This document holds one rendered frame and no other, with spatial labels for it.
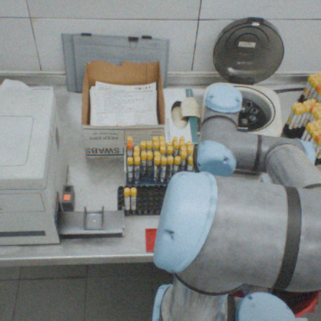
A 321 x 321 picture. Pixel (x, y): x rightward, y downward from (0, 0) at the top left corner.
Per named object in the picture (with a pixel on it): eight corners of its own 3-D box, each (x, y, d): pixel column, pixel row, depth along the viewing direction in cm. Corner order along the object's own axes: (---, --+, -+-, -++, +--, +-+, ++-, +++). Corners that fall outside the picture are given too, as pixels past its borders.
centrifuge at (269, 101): (196, 169, 136) (201, 143, 126) (200, 102, 154) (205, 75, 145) (275, 178, 135) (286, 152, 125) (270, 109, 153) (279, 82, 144)
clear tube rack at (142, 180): (124, 186, 131) (124, 172, 125) (124, 160, 137) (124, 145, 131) (193, 185, 132) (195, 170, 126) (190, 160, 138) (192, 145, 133)
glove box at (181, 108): (164, 157, 138) (166, 137, 131) (160, 104, 153) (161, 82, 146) (203, 157, 139) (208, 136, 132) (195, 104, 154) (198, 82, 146)
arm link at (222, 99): (203, 105, 88) (207, 77, 93) (197, 142, 96) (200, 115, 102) (243, 111, 87) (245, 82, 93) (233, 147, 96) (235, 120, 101)
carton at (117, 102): (84, 159, 137) (79, 125, 125) (88, 95, 154) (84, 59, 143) (163, 158, 138) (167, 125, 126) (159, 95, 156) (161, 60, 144)
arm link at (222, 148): (257, 162, 82) (259, 120, 88) (196, 153, 82) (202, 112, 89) (248, 187, 88) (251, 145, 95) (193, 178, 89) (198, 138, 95)
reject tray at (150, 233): (145, 252, 118) (145, 251, 117) (145, 229, 122) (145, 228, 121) (171, 251, 118) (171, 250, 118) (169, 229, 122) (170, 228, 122)
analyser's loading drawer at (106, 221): (46, 237, 117) (43, 227, 113) (49, 216, 121) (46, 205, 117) (124, 235, 118) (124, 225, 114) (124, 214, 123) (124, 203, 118)
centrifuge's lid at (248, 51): (219, 17, 130) (219, 4, 135) (207, 89, 147) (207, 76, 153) (294, 24, 129) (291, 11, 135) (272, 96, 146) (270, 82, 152)
